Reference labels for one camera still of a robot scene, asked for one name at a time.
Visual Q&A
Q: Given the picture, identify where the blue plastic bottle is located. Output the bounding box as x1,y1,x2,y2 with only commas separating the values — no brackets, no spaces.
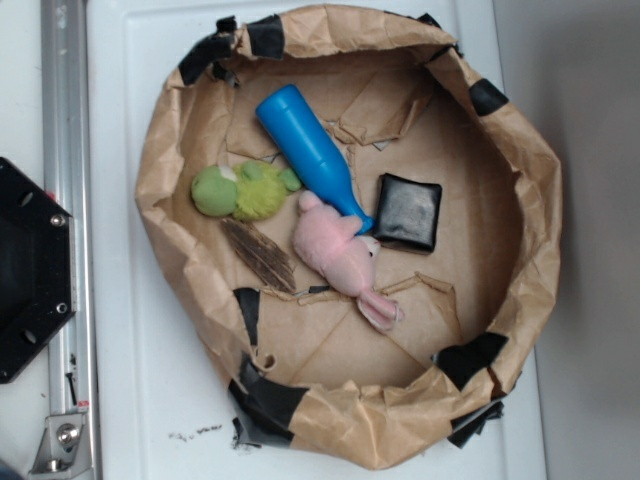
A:
255,84,374,234

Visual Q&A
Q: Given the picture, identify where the pink plush bunny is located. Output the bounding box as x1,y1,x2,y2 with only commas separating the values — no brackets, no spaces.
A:
292,191,404,333

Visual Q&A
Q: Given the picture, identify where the dark wooden piece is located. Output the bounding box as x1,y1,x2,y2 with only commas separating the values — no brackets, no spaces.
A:
221,218,296,294

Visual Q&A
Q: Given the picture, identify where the green plush frog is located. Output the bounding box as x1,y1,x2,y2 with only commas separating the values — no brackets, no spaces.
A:
190,160,302,222

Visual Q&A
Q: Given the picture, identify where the black square block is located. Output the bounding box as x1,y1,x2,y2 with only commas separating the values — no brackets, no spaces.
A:
372,173,443,254

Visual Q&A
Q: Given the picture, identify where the brown paper bin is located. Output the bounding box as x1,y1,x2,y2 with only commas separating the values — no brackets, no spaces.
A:
135,5,562,470

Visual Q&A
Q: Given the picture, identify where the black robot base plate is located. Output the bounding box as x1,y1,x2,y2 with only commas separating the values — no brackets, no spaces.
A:
1,158,75,385

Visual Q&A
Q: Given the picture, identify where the aluminium extrusion rail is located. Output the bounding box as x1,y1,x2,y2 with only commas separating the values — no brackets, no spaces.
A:
41,1,103,479

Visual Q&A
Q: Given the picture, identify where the metal corner bracket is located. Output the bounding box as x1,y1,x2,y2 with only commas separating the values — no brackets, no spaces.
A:
28,413,92,479

